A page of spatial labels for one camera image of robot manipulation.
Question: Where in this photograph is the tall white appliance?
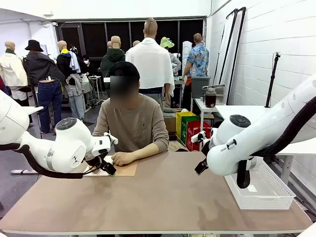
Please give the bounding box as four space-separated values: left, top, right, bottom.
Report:
182 40 194 75

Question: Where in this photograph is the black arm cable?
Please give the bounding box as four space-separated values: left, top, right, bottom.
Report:
0 144 102 180
236 95 316 190

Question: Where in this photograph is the black hat mannequin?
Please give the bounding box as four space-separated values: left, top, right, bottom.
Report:
23 39 66 87

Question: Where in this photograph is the person's left forearm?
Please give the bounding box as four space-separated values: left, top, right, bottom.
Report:
132 144 160 160

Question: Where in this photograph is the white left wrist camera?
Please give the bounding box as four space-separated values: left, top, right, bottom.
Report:
103 132 119 146

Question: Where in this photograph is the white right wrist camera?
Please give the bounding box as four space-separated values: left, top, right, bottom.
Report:
191 130 207 146

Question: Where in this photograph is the green hat mannequin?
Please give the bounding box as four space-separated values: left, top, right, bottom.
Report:
159 37 182 75

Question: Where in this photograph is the grey flat tool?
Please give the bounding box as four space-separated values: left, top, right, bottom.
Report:
202 83 226 90

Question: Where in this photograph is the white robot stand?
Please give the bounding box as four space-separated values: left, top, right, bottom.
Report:
11 169 40 175

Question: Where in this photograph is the small white table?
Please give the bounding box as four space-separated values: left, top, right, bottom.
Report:
194 97 224 129

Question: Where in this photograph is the person in beige sweater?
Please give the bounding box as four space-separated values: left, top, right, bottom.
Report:
92 61 170 158

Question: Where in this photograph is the person's left hand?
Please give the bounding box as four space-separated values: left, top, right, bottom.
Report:
111 152 135 166

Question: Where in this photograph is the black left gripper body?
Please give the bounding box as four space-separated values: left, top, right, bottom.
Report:
85 152 103 170

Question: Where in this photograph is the white background desk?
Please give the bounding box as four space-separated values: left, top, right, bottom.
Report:
87 75 103 104

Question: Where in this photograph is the spiral notebook brown cover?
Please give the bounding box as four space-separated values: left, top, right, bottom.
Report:
82 155 138 177

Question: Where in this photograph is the dark green jacket mannequin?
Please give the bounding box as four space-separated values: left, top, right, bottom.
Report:
100 36 126 97

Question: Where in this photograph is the white perforated plastic basket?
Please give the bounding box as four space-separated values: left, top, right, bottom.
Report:
224 157 296 210

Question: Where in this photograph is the white draped mannequin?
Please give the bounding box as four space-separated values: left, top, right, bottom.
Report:
125 17 175 107

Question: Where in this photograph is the yellow scarf mannequin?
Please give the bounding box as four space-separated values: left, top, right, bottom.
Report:
56 40 86 121

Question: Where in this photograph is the cardboard box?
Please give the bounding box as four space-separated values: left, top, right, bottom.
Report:
163 116 177 135

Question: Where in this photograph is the grey folded cloth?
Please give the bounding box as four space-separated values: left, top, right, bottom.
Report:
162 106 183 119

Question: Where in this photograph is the dark-haired background person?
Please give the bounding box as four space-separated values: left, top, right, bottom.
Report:
82 54 98 76

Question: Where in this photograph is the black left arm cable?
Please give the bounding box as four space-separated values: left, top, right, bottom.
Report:
0 144 102 180

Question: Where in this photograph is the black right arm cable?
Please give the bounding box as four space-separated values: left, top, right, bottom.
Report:
236 95 316 190

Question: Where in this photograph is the grey bin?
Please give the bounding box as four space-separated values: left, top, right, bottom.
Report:
191 76 211 99

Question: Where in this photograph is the black-framed white panel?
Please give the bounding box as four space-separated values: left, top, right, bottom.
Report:
212 8 239 86
221 6 247 106

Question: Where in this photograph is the yellow bag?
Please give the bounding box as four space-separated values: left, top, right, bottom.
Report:
175 111 197 145

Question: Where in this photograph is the green bag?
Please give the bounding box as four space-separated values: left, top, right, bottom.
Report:
181 116 201 146

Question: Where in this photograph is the cream jacket mannequin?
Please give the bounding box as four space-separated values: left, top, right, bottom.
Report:
0 41 28 101

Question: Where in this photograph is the dark brown glass jar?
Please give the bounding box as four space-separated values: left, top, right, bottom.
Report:
204 88 217 109

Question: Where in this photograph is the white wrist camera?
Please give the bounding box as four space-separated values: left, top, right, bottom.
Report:
191 130 207 146
103 132 119 146

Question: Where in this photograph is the black tripod stand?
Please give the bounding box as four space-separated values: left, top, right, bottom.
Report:
265 51 281 109

